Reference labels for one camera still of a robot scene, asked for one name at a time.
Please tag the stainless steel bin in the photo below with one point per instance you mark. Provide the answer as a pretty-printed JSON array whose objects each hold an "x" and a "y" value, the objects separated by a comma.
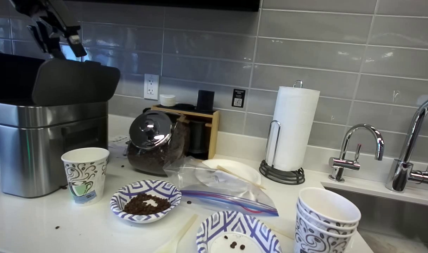
[{"x": 33, "y": 139}]

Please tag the black bin lid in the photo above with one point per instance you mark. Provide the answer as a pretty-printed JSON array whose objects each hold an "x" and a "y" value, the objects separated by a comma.
[{"x": 55, "y": 82}]

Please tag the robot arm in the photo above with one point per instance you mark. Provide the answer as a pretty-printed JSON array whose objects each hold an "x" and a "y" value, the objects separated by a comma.
[{"x": 53, "y": 23}]

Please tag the wooden organizer box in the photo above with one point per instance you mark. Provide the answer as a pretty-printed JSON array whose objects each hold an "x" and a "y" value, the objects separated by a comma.
[{"x": 200, "y": 118}]

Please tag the clear plastic zip bag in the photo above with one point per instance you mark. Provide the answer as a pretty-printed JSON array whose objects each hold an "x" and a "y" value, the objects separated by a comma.
[{"x": 223, "y": 184}]

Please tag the glass jar of coffee beans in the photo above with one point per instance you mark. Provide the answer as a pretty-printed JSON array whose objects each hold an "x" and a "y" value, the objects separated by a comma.
[{"x": 157, "y": 141}]

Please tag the paper towel roll holder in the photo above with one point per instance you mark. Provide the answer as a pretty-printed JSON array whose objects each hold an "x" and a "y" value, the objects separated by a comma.
[{"x": 289, "y": 134}]

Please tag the paper plate with coffee grounds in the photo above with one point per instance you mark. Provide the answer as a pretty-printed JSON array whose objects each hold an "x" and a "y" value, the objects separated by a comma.
[{"x": 146, "y": 201}]

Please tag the blue patterned paper plate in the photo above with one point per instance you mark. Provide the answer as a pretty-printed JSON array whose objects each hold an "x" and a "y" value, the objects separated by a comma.
[{"x": 236, "y": 232}]

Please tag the patterned paper cup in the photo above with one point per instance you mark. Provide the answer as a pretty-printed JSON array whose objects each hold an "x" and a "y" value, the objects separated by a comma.
[{"x": 85, "y": 170}]

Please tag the stack of paper cups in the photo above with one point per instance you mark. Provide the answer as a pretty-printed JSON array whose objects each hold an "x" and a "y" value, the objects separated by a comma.
[{"x": 324, "y": 221}]

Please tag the tall chrome faucet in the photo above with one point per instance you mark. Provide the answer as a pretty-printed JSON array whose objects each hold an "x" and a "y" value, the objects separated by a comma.
[{"x": 403, "y": 169}]

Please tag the kitchen sink basin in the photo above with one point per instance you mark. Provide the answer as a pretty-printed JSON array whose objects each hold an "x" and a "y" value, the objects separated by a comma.
[{"x": 392, "y": 222}]

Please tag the black wall switch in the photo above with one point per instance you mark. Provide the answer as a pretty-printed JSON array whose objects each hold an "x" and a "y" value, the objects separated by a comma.
[{"x": 238, "y": 97}]

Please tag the white wall outlet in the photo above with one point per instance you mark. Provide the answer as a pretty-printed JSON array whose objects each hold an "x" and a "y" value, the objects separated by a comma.
[{"x": 151, "y": 86}]

